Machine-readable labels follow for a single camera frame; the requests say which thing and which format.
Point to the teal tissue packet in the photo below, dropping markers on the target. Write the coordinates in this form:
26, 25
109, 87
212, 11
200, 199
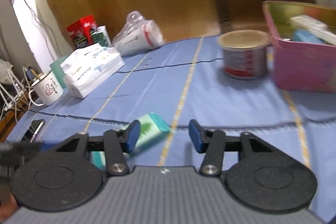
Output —
153, 130

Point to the bagged paper cups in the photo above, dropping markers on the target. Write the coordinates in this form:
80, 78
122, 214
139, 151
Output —
138, 35

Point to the green drink carton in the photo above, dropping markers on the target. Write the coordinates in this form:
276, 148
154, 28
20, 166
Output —
101, 37

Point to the blue plastic case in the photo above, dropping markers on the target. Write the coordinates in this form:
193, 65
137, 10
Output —
306, 37

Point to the large white tissue pack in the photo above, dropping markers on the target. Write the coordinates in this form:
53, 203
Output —
86, 68

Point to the pink tin box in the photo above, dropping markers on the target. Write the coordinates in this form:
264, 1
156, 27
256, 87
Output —
300, 66

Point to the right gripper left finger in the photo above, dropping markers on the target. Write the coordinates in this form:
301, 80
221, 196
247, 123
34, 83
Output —
71, 173

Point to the white enamel mug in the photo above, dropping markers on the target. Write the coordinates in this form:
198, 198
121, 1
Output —
47, 88

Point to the round red-label tub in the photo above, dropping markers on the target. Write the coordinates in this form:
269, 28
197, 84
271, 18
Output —
244, 53

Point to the spoon in mug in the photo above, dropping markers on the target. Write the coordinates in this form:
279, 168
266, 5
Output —
35, 74

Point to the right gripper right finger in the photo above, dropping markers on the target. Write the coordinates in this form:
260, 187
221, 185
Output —
255, 173

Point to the small white tissue pack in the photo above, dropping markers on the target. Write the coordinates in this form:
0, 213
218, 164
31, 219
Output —
314, 26

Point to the red snack tin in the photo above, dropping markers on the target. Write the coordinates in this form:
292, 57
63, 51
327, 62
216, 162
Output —
80, 31

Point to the black smartphone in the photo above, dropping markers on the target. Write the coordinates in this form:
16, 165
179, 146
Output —
33, 131

